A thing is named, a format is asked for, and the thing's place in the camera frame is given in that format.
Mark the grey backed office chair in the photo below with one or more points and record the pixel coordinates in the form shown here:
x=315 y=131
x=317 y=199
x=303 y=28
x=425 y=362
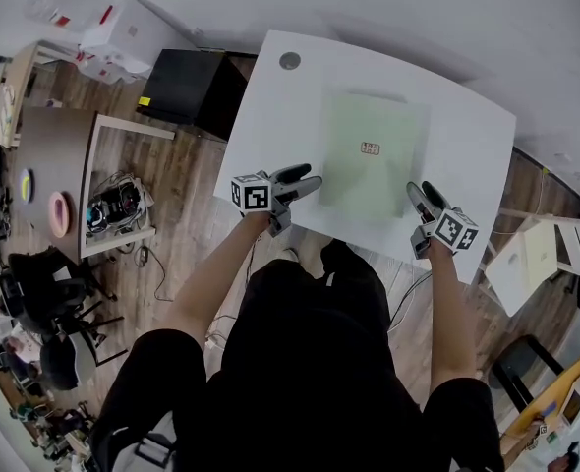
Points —
x=69 y=362

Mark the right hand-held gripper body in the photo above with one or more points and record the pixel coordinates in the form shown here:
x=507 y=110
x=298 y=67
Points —
x=454 y=231

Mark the person's black clothed body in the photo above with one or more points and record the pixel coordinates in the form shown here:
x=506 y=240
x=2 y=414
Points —
x=309 y=362

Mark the light green item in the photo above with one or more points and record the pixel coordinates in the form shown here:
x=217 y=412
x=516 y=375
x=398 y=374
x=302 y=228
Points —
x=368 y=116

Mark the light wooden open shelf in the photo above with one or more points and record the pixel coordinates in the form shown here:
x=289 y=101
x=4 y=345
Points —
x=123 y=126

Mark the person's right forearm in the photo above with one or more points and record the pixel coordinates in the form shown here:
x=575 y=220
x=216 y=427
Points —
x=449 y=312

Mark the black power adapter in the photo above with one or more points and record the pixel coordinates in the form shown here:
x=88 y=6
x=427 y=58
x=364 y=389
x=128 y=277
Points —
x=143 y=256

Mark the brown round table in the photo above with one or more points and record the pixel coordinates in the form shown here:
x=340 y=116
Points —
x=54 y=155

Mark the person's left forearm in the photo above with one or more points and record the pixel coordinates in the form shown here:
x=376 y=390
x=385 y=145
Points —
x=216 y=273

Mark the white plate with yellow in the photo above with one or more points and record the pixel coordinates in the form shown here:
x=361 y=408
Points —
x=26 y=185

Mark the white cardboard box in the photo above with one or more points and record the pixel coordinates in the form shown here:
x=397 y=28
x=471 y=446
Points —
x=137 y=27

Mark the yellow wooden table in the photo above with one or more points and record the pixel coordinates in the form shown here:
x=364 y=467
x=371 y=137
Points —
x=550 y=396

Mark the pink bowl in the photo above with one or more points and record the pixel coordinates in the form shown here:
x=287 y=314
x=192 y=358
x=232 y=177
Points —
x=60 y=214

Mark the person's white shoe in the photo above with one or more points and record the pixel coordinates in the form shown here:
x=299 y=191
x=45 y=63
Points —
x=291 y=254

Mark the white table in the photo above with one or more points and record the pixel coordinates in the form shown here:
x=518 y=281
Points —
x=290 y=131

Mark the black cabinet box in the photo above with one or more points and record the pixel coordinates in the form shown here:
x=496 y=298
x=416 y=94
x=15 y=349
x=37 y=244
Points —
x=187 y=86

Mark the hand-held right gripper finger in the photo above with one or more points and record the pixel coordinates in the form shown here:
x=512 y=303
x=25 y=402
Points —
x=436 y=196
x=420 y=202

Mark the light wooden desk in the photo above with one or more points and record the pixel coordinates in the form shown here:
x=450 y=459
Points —
x=19 y=67

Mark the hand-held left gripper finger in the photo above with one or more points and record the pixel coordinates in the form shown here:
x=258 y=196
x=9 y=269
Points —
x=292 y=171
x=304 y=186

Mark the black office chair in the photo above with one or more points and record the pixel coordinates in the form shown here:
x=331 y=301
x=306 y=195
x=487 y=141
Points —
x=49 y=283

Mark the black metal stool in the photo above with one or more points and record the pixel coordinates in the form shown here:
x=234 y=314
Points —
x=521 y=362

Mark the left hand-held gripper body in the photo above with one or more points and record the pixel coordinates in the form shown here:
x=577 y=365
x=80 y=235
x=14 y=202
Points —
x=253 y=195

